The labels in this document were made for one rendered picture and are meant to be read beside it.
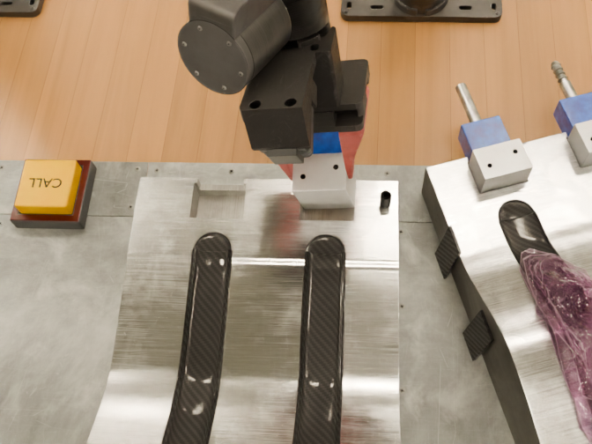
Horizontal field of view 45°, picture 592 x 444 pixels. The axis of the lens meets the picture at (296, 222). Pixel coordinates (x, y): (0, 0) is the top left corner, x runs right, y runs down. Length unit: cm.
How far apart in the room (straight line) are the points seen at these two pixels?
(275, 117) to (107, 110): 45
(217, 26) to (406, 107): 43
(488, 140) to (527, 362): 24
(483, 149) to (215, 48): 35
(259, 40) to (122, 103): 45
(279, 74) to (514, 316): 31
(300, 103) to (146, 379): 30
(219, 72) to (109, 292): 37
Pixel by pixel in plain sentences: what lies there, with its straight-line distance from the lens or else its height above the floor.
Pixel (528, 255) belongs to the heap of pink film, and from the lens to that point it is 73.
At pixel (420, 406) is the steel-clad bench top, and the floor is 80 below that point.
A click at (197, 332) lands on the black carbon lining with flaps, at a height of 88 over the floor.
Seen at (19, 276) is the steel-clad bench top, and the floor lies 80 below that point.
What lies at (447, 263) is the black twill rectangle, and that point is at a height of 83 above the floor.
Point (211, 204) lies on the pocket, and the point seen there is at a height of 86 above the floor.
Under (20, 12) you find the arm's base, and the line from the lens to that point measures 105.
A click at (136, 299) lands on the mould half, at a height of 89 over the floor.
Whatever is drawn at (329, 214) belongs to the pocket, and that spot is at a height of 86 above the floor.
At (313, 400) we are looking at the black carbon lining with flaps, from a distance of 65.
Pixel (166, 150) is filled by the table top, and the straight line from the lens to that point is 87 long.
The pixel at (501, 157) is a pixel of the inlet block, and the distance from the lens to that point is 75.
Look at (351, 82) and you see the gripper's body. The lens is 60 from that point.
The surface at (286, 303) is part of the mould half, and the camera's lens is 67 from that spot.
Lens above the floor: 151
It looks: 64 degrees down
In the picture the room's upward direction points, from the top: 9 degrees counter-clockwise
